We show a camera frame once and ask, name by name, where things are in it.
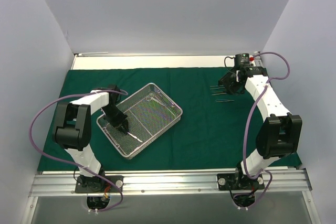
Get aluminium front rail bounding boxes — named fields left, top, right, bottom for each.
left=29, top=167, right=312, bottom=197

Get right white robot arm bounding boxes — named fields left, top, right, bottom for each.
left=218, top=53, right=302, bottom=189

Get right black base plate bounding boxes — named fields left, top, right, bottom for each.
left=216, top=173, right=265, bottom=191

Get surgical scissors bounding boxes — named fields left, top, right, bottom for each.
left=145, top=96, right=174, bottom=108

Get metal mesh instrument tray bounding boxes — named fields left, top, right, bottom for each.
left=96, top=83, right=183, bottom=160

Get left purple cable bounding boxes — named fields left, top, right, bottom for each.
left=28, top=90, right=129, bottom=212

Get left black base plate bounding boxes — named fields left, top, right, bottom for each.
left=75, top=174, right=124, bottom=195

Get aluminium right side rail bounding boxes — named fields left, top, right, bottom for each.
left=253, top=51, right=264, bottom=67

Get green surgical cloth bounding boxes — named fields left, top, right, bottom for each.
left=36, top=67, right=302, bottom=172

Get metal forceps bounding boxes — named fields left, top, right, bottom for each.
left=127, top=132, right=143, bottom=143

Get aluminium rail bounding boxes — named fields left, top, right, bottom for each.
left=29, top=167, right=312, bottom=197
left=253, top=51, right=264, bottom=67

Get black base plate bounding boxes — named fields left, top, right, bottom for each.
left=216, top=173, right=265, bottom=191
left=75, top=174, right=124, bottom=195

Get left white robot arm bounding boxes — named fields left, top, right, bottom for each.
left=52, top=84, right=129, bottom=192

